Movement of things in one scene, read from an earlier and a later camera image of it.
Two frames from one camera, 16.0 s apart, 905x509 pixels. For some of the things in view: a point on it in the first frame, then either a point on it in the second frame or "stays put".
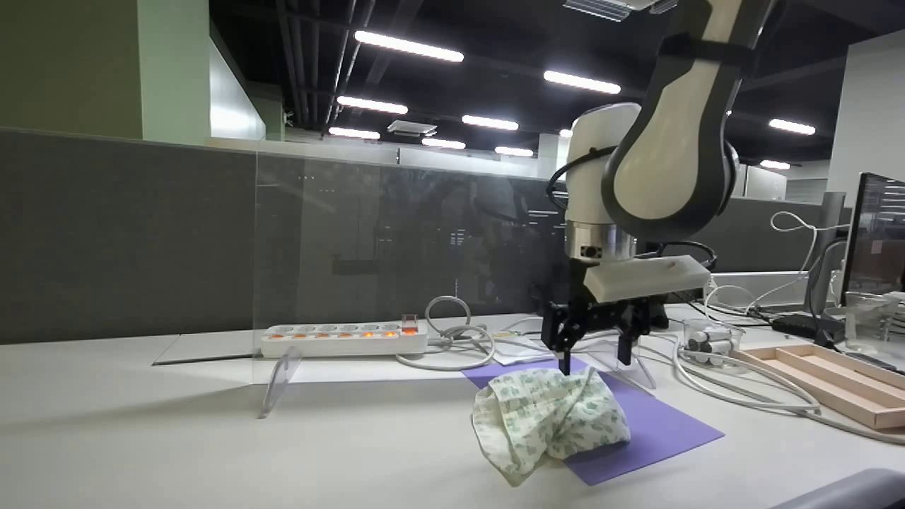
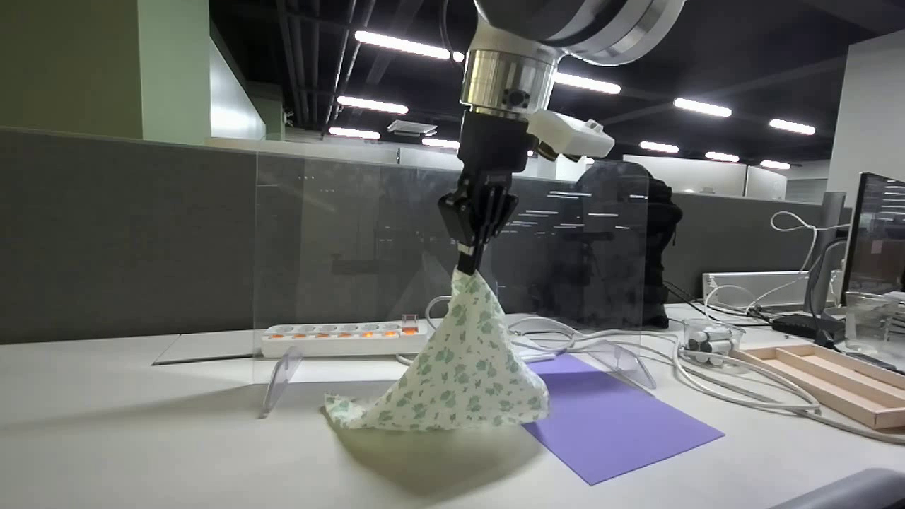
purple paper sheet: [652, 428] stays put
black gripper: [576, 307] → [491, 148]
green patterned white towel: [535, 417] → [460, 406]
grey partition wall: [115, 235] stays put
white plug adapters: [710, 346] stays put
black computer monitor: [874, 253] stays put
